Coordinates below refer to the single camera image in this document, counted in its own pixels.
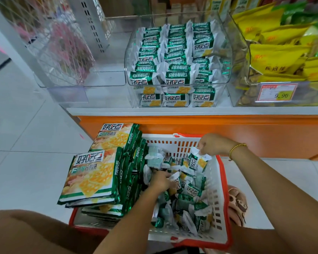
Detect person's left hand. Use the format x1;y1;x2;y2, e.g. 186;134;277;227
148;170;177;195

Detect person's right hand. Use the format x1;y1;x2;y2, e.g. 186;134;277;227
197;133;241;157

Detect small green white snack packet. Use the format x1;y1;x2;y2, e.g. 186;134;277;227
169;171;184;195
188;147;213;173

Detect person's left forearm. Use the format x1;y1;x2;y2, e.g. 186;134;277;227
93;186;167;254

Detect person's right forearm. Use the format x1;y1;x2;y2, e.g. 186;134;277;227
229;145;318;254

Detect pile of loose snack packets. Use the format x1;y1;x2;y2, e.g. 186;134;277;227
143;145;216;236

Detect white basket with red rim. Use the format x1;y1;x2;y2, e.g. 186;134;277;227
68;133;233;251

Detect white shelf board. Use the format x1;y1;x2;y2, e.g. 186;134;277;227
66;106;318;116

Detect beige studded sandal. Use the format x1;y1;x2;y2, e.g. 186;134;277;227
227;185;248;227

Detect orange shelf base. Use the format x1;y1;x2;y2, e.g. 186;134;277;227
78;115;318;161

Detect heap of round biscuit packs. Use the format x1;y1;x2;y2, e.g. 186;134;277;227
234;75;261;107

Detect stack of large green bags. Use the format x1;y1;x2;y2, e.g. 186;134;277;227
57;123;149;220

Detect rows of stacked snack packets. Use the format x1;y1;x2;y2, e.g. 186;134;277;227
127;20;231;108

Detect red and yellow price tag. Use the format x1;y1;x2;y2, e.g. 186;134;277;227
256;83;299;102

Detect person's right leg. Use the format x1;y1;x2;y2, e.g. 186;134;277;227
201;219;290;254

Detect person's leg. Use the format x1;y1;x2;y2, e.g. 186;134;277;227
201;219;290;254
0;209;107;254

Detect clear plastic display bin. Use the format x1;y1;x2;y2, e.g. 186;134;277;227
124;13;233;108

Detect empty clear plastic bin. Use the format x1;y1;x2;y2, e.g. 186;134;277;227
34;15;138;109

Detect clear bin with price tag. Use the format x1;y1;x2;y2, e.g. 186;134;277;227
224;7;318;108

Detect heap of yellow snack bags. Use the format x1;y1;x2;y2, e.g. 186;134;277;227
232;2;318;91

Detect person's left leg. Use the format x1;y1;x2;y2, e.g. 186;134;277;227
0;209;107;254

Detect pink packaged goods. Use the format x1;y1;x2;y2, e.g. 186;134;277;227
14;20;95;80

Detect heap of green snack bags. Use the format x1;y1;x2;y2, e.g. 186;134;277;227
279;0;318;27

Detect gold bead bracelet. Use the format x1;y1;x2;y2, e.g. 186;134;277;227
229;143;248;161

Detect white perforated shelf post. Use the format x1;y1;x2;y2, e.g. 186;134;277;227
66;0;111;54

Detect white wire rack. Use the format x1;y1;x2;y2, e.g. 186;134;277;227
0;0;96;87

